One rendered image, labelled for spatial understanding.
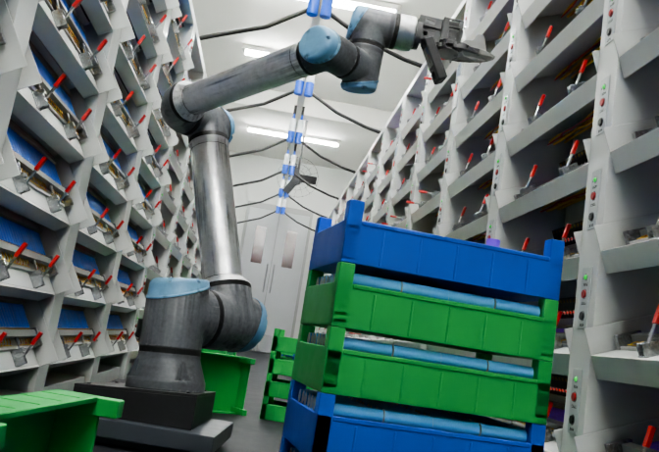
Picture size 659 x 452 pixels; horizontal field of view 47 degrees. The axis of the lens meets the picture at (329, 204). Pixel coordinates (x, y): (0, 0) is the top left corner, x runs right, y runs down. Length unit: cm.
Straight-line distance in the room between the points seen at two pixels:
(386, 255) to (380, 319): 8
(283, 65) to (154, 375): 79
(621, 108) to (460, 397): 83
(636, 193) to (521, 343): 66
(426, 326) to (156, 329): 100
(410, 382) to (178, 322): 98
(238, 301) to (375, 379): 107
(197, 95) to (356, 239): 118
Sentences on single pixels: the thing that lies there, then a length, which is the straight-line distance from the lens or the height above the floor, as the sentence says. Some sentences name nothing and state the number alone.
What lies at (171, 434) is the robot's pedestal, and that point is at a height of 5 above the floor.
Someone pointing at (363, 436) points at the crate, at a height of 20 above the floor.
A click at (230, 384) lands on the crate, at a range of 283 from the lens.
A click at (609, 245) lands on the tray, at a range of 156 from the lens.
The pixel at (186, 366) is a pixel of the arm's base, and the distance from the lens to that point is 185.
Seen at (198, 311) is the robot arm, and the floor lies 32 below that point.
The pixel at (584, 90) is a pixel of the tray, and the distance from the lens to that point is 180.
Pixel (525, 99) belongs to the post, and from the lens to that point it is 234.
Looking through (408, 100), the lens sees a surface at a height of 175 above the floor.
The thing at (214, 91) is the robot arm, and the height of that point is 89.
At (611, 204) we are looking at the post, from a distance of 158.
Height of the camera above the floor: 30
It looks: 10 degrees up
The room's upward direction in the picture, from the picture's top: 9 degrees clockwise
